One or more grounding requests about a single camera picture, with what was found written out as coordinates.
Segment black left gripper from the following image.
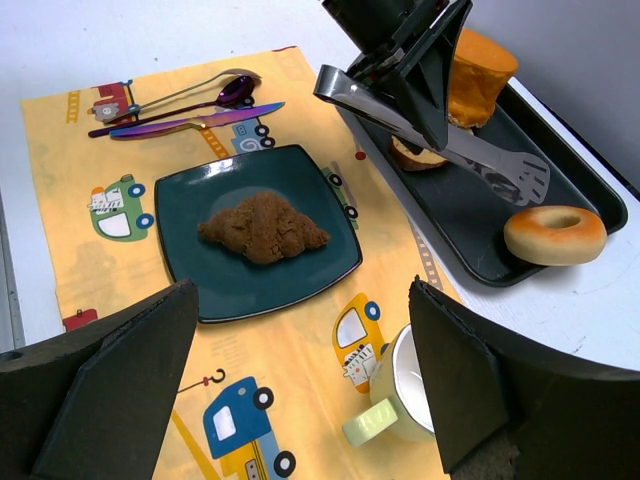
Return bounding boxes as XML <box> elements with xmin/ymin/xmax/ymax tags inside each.
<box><xmin>321</xmin><ymin>0</ymin><xmax>472</xmax><ymax>151</ymax></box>

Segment purple iridescent spoon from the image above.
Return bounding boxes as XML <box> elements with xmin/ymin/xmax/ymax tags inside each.
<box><xmin>88</xmin><ymin>75</ymin><xmax>259</xmax><ymax>138</ymax></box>

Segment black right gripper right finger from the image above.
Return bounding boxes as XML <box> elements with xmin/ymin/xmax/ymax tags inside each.
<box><xmin>409</xmin><ymin>280</ymin><xmax>639</xmax><ymax>479</ymax></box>

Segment glazed bagel donut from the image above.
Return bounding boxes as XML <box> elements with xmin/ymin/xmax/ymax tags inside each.
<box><xmin>503</xmin><ymin>205</ymin><xmax>608</xmax><ymax>266</ymax></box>

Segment dark teal square plate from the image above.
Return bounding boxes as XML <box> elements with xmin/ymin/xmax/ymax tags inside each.
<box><xmin>155</xmin><ymin>145</ymin><xmax>363</xmax><ymax>323</ymax></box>

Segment metal tongs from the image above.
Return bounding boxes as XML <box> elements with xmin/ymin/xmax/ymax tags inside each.
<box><xmin>312</xmin><ymin>63</ymin><xmax>552</xmax><ymax>207</ymax></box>

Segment sliced seeded bread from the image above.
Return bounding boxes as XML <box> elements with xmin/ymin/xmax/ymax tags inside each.
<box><xmin>390</xmin><ymin>136</ymin><xmax>447</xmax><ymax>171</ymax></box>

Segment pale green mug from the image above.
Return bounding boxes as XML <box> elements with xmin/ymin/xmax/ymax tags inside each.
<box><xmin>342</xmin><ymin>325</ymin><xmax>435</xmax><ymax>446</ymax></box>

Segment orange round cake loaf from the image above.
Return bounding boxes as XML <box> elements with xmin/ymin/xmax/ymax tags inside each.
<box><xmin>448</xmin><ymin>28</ymin><xmax>519</xmax><ymax>129</ymax></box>

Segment purple iridescent knife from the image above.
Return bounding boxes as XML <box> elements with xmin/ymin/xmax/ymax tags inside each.
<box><xmin>109</xmin><ymin>102</ymin><xmax>285</xmax><ymax>140</ymax></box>

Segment brown croissant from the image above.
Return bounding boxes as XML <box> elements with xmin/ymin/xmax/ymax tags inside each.
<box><xmin>198</xmin><ymin>191</ymin><xmax>331</xmax><ymax>265</ymax></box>

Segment black baking tray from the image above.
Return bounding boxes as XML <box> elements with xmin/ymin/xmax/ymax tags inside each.
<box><xmin>340</xmin><ymin>86</ymin><xmax>628</xmax><ymax>288</ymax></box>

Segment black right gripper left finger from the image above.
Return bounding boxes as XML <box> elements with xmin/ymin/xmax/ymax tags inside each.
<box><xmin>1</xmin><ymin>280</ymin><xmax>198</xmax><ymax>479</ymax></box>

